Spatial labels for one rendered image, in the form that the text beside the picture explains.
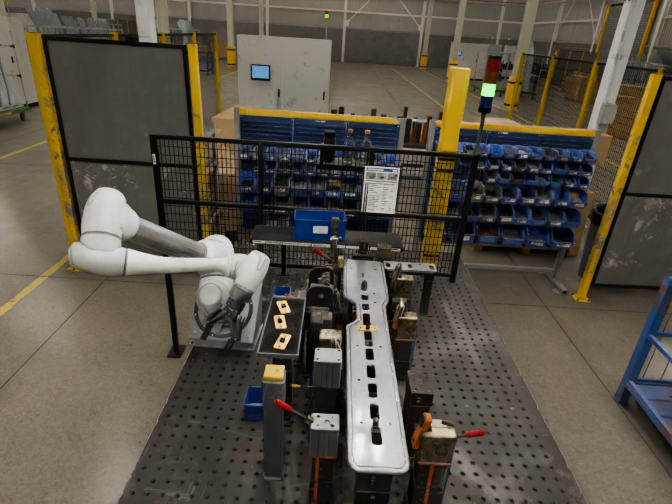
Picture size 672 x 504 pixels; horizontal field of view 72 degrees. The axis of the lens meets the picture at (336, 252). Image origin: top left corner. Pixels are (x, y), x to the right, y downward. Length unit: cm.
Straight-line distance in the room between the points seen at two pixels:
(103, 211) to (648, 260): 448
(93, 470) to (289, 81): 705
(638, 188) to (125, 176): 434
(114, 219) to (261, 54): 709
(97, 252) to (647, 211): 426
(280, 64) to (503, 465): 760
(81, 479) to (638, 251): 456
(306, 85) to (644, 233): 588
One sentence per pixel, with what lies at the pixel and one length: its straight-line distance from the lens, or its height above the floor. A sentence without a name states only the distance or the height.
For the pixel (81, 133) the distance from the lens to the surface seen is 441.
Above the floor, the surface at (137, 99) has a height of 157.
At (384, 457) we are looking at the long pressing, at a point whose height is 100.
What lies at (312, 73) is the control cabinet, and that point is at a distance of 862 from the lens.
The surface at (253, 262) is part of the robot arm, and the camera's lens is 186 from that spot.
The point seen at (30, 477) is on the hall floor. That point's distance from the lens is 304.
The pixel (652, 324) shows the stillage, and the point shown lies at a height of 64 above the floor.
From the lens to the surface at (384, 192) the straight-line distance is 280.
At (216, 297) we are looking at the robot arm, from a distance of 211.
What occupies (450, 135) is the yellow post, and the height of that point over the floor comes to 164.
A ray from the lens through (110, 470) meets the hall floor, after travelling 292.
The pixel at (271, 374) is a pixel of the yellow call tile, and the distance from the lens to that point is 151.
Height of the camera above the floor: 214
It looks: 26 degrees down
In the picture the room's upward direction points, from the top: 4 degrees clockwise
